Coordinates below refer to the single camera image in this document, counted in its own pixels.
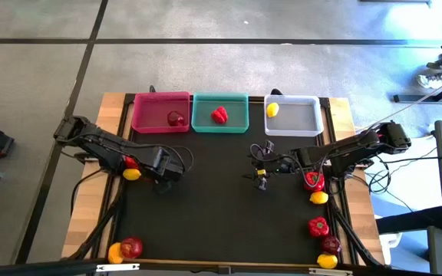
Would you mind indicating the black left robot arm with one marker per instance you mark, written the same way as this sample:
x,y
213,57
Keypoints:
x,y
102,143

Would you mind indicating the red bell pepper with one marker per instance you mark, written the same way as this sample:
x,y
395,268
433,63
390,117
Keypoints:
x,y
315,184
220,115
130,163
318,227

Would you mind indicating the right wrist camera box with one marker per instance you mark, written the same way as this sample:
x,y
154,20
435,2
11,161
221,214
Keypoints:
x,y
269,146

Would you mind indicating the red apple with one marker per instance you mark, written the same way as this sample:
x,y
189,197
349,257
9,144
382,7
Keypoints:
x,y
331,245
175,119
130,247

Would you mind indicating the black aluminium rig frame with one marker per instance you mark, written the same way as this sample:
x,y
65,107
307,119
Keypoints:
x,y
33,270

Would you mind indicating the white metal frame bracket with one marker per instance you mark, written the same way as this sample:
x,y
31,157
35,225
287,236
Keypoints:
x,y
117,267
330,272

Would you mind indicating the grey metal floor bar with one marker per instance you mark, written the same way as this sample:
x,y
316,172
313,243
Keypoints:
x,y
409,99

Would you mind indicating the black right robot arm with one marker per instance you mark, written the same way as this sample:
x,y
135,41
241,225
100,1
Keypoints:
x,y
351,147

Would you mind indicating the pink plastic basket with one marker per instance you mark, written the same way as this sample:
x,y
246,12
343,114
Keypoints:
x,y
148,115

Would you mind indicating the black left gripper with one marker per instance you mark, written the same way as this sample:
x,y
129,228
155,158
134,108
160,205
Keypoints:
x,y
165,166

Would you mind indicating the teal plastic basket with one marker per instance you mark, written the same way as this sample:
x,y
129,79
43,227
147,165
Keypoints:
x,y
236,119

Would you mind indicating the yellow lemon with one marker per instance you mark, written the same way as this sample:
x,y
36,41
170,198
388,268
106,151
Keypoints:
x,y
114,255
132,174
327,261
272,110
318,198

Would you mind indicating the white plastic basket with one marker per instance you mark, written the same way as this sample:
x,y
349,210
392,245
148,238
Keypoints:
x,y
297,119

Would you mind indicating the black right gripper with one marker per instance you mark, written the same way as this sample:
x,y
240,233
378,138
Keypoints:
x,y
278,165

